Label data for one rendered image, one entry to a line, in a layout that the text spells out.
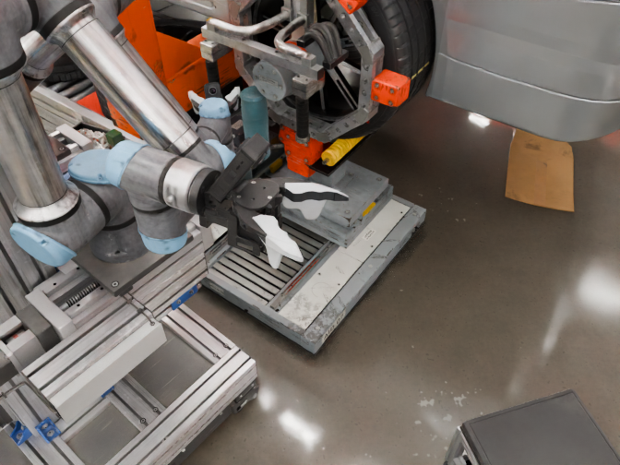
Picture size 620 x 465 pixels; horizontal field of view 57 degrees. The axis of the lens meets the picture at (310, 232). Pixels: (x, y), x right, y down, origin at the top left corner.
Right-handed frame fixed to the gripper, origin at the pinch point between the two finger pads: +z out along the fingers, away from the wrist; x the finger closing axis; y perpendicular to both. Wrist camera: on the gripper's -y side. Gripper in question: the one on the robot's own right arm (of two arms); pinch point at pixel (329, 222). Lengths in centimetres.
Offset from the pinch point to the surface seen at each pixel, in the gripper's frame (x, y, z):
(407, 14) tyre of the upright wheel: -109, 7, -23
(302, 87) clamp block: -74, 20, -39
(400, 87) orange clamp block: -95, 23, -17
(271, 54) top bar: -79, 16, -51
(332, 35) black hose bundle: -87, 9, -36
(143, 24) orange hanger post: -89, 21, -102
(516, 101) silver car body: -110, 25, 14
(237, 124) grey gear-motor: -118, 66, -86
